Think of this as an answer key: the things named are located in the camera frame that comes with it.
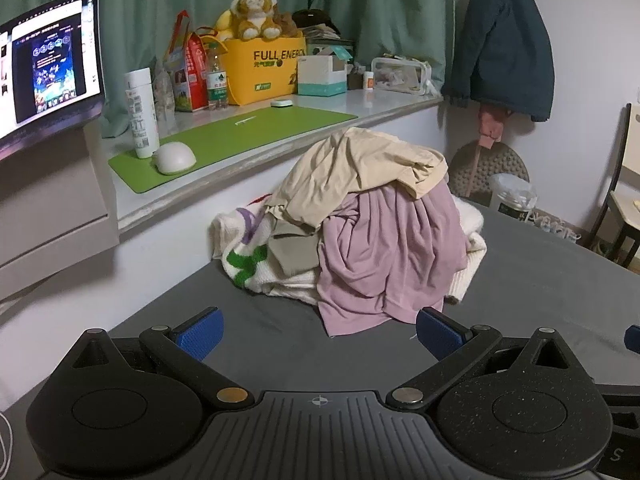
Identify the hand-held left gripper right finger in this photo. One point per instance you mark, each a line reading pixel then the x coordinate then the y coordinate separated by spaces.
pixel 440 332

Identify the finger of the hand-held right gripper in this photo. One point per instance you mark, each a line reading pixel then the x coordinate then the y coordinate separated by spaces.
pixel 633 337

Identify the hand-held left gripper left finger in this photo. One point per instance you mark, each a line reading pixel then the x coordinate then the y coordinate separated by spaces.
pixel 200 335

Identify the beige shirt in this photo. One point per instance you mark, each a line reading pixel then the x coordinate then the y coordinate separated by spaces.
pixel 360 160

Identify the lilac garment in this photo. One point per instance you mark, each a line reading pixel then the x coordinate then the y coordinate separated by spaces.
pixel 380 260

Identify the olive cloth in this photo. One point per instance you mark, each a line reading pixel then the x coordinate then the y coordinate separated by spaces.
pixel 295 250

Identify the wooden chair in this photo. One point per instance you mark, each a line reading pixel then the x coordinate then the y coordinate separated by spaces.
pixel 622 210

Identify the pair of white shoes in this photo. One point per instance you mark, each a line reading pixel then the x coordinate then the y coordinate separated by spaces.
pixel 555 227

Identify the white trash bin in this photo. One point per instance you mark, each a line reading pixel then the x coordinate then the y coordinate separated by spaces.
pixel 510 197

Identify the grey bumpy round stool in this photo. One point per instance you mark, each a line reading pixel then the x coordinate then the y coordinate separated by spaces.
pixel 500 165

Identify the white computer mouse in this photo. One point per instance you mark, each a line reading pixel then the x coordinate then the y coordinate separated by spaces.
pixel 173 158

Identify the grey laptop stand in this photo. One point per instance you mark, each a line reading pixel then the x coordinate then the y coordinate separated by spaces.
pixel 50 200

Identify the green desk mat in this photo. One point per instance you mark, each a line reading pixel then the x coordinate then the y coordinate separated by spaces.
pixel 260 132

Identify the white tall bottle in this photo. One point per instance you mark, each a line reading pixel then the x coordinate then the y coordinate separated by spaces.
pixel 142 115

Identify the small white oval device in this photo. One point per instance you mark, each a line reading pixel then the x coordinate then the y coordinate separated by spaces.
pixel 281 103

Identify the clear water bottle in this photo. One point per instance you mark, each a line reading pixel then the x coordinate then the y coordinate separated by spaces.
pixel 217 80

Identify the clear zip pouch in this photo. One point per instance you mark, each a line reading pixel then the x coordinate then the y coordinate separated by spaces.
pixel 400 76

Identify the red snack bag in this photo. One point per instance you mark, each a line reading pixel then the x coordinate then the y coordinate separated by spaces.
pixel 192 75

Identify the white teal tissue box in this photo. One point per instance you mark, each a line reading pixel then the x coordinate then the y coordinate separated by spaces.
pixel 320 77

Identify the dark teal jacket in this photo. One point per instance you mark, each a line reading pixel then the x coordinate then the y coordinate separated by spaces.
pixel 500 50

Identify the yellow plush toy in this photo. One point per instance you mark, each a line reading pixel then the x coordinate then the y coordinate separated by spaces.
pixel 224 25

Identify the open laptop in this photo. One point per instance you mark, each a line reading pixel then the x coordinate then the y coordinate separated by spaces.
pixel 50 60

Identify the brown monkey plush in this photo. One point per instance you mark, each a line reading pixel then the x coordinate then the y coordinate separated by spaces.
pixel 255 15

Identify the black hat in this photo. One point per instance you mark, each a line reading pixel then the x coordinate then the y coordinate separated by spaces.
pixel 312 20

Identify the green curtain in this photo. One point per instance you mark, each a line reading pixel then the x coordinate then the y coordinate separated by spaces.
pixel 150 0

